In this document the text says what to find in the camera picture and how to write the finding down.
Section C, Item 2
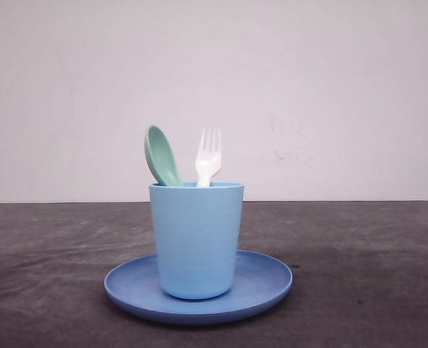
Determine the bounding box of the white plastic fork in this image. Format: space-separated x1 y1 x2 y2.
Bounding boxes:
195 128 221 188

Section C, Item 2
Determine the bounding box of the blue plastic plate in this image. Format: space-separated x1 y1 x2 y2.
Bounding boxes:
104 250 293 326

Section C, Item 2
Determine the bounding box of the light blue plastic cup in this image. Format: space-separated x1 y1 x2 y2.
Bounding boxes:
149 182 244 299

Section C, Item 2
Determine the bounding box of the mint green plastic spoon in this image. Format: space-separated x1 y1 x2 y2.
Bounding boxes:
144 125 183 187

